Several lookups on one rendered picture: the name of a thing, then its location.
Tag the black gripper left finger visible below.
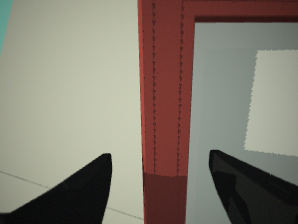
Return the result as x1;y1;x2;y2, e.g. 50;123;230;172
0;153;112;224

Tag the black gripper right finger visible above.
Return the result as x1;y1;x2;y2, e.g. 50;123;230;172
209;150;298;224

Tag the red rectangular picture frame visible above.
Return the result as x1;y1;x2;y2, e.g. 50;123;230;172
137;0;298;224

